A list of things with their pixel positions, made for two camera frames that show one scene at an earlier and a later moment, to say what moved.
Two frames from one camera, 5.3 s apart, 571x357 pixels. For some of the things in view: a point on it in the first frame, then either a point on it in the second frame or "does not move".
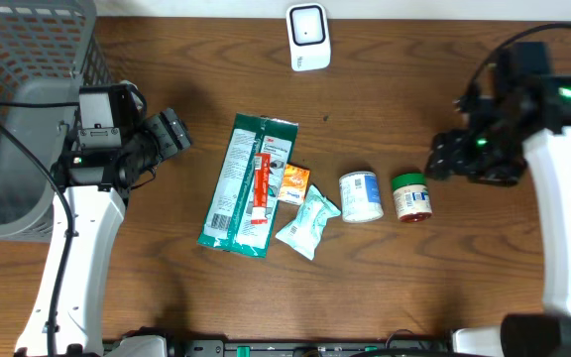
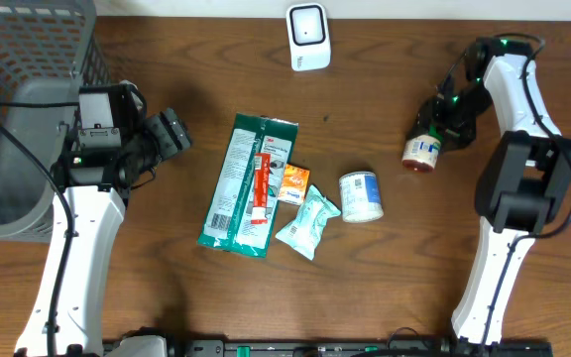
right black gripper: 448,154 → 433,111
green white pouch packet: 226,209 does not move
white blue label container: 361,199 does not move
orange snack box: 294,183 does not move
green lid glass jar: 411,195 → 420,152
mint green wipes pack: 300,234 does not move
